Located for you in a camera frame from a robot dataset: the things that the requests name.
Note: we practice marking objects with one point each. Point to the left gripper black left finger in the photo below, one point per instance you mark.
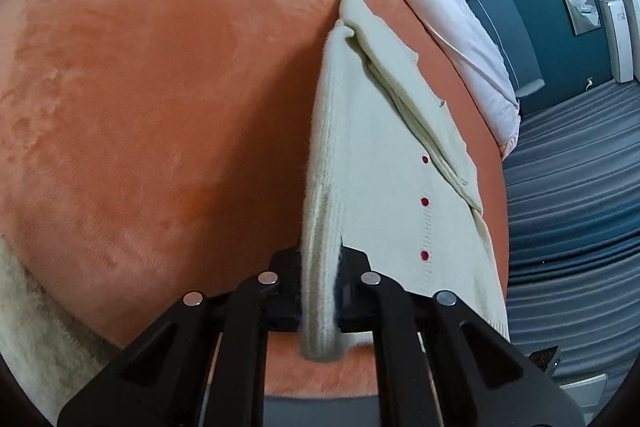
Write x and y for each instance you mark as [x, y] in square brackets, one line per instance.
[202, 363]

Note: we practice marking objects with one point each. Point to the orange plush bed blanket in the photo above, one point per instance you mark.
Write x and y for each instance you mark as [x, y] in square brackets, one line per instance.
[152, 147]

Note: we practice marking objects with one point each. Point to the cream fleece under blanket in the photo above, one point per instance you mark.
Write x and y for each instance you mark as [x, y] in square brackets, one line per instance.
[49, 353]

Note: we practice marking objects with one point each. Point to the cream knit cardigan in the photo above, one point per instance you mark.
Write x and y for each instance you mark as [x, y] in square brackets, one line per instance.
[389, 174]

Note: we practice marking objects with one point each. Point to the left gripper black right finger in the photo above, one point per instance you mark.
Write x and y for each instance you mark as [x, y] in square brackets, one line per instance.
[438, 363]

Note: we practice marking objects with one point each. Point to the pale pink duvet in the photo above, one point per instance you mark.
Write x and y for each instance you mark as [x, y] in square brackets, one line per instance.
[478, 62]

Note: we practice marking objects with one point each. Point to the white wall air conditioner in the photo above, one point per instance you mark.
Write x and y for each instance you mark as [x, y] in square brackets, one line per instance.
[615, 23]

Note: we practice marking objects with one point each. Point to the grey blue curtain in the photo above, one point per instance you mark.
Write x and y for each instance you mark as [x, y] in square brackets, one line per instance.
[573, 206]

